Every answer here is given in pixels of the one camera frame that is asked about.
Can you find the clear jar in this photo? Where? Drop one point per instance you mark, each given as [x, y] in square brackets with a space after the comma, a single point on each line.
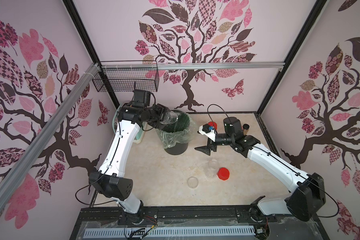
[170, 118]

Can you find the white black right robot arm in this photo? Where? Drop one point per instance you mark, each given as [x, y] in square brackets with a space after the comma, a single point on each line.
[306, 192]

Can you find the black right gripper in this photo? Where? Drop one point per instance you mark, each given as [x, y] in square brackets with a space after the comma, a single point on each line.
[211, 144]

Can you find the white slotted cable duct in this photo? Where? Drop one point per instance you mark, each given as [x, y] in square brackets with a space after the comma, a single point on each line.
[168, 232]

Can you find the left aluminium rail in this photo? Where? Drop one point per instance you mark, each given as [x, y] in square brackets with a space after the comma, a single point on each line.
[24, 164]

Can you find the aluminium rail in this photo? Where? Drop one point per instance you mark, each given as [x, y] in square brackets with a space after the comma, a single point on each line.
[196, 66]
[24, 164]

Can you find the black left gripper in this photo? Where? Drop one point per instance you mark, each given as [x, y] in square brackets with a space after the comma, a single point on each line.
[160, 110]

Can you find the clear plastic bin liner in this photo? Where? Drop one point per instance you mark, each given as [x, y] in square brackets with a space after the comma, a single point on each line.
[180, 132]

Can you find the brown spice jar black lid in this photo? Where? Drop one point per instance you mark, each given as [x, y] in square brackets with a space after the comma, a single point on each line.
[245, 128]

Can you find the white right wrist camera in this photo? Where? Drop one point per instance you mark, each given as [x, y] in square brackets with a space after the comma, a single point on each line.
[208, 131]

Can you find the mint green toaster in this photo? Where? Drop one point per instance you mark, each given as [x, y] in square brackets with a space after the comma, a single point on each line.
[139, 135]

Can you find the oatmeal jar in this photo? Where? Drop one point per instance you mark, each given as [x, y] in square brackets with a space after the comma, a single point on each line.
[212, 168]

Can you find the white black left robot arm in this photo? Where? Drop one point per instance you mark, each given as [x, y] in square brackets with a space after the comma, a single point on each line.
[110, 179]

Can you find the red jar lid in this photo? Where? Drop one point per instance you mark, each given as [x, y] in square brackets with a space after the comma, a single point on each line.
[213, 124]
[223, 174]

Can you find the black wire basket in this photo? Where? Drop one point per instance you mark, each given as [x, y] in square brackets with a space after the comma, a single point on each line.
[127, 76]

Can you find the back aluminium rail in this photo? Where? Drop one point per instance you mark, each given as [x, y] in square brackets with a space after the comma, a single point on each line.
[196, 66]

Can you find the black trash bin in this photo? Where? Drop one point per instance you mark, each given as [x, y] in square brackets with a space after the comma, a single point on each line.
[178, 138]

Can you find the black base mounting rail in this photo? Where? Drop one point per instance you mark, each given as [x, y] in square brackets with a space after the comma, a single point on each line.
[274, 227]

